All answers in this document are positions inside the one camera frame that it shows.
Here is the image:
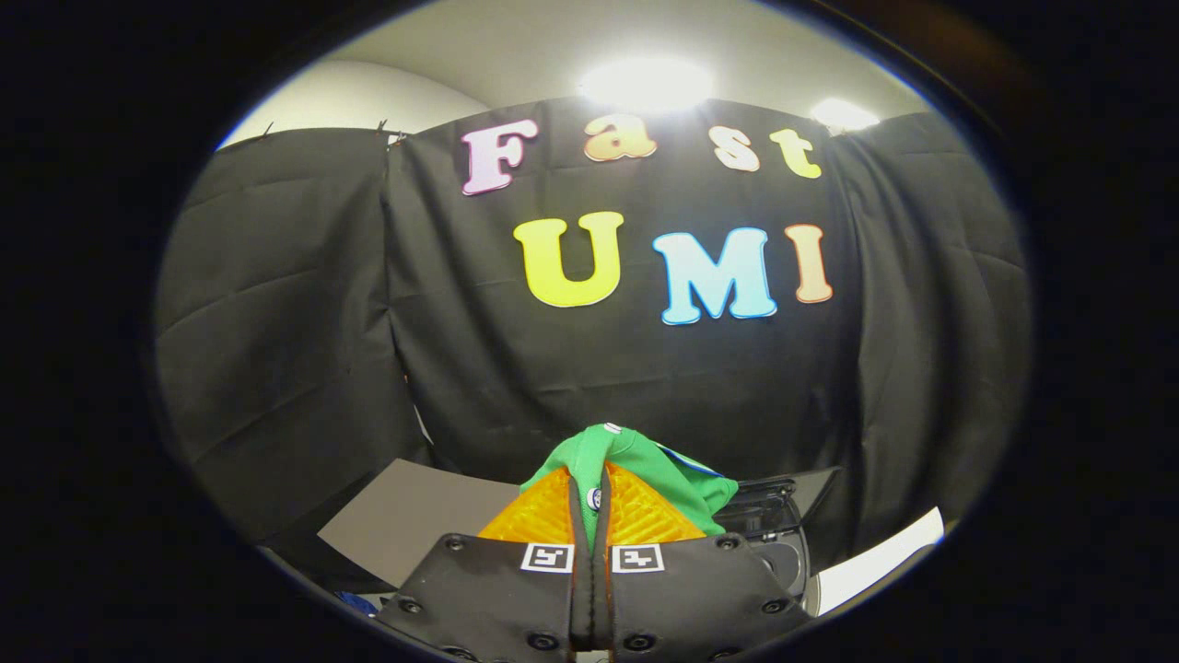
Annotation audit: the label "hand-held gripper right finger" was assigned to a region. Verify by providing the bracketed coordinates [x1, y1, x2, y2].
[594, 460, 811, 663]

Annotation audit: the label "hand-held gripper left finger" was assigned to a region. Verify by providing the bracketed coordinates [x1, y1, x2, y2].
[378, 466, 596, 663]

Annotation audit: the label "green polo shirt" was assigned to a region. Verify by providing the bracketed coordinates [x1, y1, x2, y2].
[520, 424, 740, 553]

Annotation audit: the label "dark cabinet with beige door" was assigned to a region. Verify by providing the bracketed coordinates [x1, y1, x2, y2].
[318, 459, 522, 590]

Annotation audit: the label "black backdrop cloth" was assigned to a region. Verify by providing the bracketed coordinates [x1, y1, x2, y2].
[155, 97, 1033, 572]

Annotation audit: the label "ceiling light panel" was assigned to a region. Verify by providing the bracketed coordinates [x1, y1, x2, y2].
[811, 97, 881, 133]
[578, 57, 716, 114]

